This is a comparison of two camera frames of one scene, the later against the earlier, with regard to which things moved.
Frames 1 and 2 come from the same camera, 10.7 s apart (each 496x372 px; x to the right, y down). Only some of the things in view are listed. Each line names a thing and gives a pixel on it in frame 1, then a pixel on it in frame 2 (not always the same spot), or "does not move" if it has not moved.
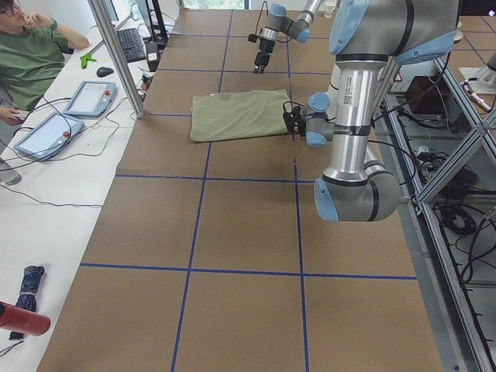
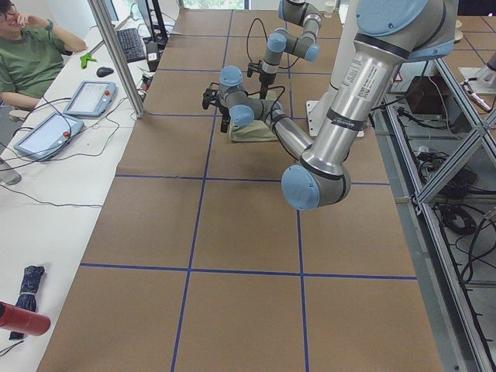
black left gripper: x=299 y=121 to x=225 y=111
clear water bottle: x=8 y=175 does not move
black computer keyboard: x=132 y=47 does not move
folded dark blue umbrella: x=27 y=299 does not move
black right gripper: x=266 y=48 to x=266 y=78
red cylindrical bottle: x=21 y=321 does not move
